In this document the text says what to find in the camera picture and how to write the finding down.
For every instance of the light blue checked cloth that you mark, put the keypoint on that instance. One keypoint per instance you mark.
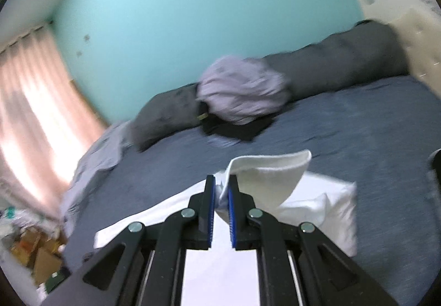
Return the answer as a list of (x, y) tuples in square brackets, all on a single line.
[(222, 142)]

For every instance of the brown cardboard box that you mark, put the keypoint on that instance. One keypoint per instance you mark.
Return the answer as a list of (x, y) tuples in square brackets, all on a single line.
[(39, 252)]

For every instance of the blue bed sheet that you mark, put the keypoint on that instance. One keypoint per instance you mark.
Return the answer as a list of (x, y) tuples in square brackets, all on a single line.
[(379, 136)]

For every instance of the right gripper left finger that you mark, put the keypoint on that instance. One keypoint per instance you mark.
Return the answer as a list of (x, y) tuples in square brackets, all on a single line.
[(143, 264)]

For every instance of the light grey pillow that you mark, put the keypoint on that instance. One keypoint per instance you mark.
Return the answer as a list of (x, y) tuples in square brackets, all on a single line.
[(92, 169)]

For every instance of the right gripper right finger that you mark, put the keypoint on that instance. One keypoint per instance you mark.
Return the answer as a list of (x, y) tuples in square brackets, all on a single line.
[(298, 265)]

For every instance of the pink curtain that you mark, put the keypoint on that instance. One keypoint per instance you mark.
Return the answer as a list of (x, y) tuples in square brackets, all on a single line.
[(46, 125)]

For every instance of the dark grey rolled duvet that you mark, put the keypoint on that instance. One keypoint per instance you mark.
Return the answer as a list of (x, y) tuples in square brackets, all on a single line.
[(366, 53)]

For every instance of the grey lilac garment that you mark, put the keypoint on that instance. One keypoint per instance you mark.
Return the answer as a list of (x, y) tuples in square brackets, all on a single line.
[(239, 90)]

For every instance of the cream tufted headboard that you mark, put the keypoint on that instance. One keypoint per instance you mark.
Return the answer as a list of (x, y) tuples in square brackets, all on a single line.
[(417, 23)]

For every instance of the white long sleeve shirt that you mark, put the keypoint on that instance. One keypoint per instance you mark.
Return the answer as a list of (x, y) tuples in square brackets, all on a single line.
[(282, 186)]

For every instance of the white plastic bag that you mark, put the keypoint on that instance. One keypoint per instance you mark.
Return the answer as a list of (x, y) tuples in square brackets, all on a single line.
[(13, 219)]

